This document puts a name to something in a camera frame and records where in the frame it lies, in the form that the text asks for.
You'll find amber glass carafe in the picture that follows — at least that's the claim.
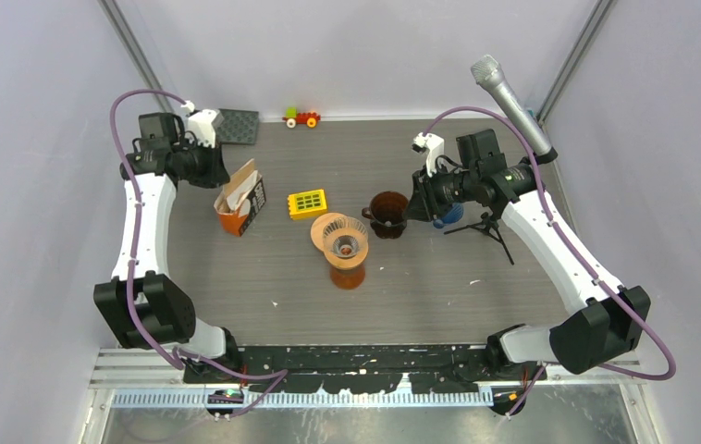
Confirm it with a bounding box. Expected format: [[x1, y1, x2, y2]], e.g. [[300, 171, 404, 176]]
[[329, 265, 366, 290]]

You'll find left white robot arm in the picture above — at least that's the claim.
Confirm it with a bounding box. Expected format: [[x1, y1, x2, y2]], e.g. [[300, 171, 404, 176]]
[[93, 109, 242, 383]]

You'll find silver microphone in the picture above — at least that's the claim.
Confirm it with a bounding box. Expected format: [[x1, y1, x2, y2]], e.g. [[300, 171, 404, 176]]
[[471, 55, 553, 155]]

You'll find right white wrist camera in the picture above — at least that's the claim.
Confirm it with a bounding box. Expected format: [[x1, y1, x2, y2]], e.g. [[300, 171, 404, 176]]
[[412, 132, 445, 178]]

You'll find clear glass dripper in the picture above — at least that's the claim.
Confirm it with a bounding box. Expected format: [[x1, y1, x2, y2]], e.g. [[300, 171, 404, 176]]
[[322, 216, 368, 259]]

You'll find blue dripper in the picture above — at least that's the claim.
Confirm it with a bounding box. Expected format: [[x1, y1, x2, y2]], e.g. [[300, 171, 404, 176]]
[[432, 203, 464, 229]]

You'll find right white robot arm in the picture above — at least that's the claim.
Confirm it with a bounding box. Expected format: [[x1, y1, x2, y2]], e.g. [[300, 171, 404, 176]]
[[404, 129, 651, 380]]

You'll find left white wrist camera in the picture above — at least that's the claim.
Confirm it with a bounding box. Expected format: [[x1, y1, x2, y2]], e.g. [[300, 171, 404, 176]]
[[187, 109, 224, 149]]

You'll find brown glass dripper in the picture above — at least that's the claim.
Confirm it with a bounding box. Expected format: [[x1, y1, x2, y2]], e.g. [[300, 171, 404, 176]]
[[362, 191, 409, 240]]

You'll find dark grey baseplate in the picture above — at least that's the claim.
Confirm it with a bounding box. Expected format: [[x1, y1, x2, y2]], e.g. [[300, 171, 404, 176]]
[[216, 108, 260, 146]]

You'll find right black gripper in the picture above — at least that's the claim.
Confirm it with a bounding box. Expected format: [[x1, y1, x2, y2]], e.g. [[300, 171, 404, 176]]
[[403, 161, 479, 222]]

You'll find wooden ring on table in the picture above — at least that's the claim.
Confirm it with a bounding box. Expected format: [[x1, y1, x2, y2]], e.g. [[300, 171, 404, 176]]
[[310, 212, 348, 253]]

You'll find yellow green window block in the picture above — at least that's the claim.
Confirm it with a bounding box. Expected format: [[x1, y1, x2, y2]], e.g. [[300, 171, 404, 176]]
[[288, 189, 328, 220]]

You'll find small toy train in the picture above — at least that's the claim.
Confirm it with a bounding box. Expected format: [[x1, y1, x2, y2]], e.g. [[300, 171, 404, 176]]
[[281, 107, 321, 129]]

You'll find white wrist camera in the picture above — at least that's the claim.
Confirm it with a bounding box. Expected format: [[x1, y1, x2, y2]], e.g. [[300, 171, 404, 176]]
[[187, 109, 224, 149], [412, 132, 445, 178]]

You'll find coffee filter box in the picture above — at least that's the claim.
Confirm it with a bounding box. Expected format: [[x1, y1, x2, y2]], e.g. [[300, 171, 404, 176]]
[[214, 159, 267, 237]]

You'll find wooden ring holder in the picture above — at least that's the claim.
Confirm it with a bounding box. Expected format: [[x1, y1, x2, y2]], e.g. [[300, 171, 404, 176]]
[[324, 240, 369, 270]]

